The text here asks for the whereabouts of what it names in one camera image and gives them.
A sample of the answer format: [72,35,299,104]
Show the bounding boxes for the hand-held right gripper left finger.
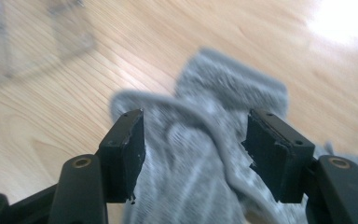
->
[48,108,146,224]

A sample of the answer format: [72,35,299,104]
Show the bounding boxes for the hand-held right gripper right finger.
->
[241,108,358,224]

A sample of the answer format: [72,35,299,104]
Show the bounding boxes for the grey knitted garment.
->
[109,47,358,224]

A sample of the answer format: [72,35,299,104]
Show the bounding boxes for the clear acrylic divided organizer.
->
[0,0,97,91]

